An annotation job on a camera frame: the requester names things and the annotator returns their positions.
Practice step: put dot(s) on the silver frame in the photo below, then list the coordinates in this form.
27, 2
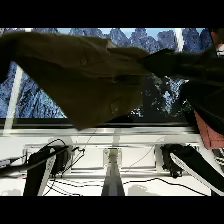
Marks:
112, 180

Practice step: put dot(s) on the red garment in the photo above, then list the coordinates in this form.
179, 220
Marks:
210, 136

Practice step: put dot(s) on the brown garment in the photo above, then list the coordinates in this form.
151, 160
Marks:
83, 83

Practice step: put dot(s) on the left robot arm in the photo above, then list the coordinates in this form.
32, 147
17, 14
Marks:
35, 173

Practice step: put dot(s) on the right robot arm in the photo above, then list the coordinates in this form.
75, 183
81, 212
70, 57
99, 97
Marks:
196, 164

